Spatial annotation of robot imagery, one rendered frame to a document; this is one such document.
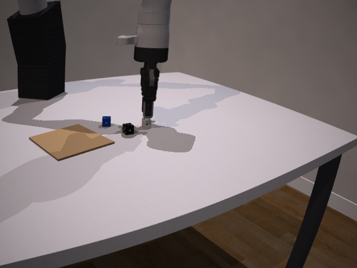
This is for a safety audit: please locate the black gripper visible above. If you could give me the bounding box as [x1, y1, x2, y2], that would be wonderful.
[134, 47, 168, 118]

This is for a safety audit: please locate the dark blue die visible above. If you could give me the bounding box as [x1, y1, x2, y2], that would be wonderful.
[102, 116, 111, 127]

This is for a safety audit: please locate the black die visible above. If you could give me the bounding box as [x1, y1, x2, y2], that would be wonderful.
[122, 123, 134, 135]

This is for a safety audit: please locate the tan flat mat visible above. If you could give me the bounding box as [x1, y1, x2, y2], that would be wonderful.
[29, 124, 115, 161]

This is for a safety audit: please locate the grey die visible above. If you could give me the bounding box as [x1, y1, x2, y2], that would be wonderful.
[142, 118, 151, 128]

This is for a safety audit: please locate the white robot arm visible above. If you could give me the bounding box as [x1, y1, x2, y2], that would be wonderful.
[18, 0, 172, 48]

